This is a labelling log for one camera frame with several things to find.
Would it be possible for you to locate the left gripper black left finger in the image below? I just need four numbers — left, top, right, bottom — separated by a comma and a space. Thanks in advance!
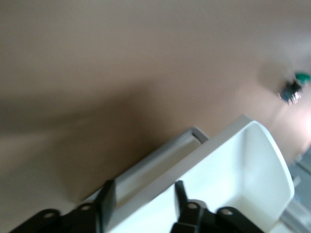
70, 179, 118, 233

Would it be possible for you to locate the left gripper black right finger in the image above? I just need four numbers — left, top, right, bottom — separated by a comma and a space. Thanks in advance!
171, 180, 210, 233

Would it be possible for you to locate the green push button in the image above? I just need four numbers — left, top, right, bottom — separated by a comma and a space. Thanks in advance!
277, 69, 311, 107

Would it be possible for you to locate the white plastic drawer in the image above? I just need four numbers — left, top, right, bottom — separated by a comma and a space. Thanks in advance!
116, 139, 202, 202
102, 115, 295, 233

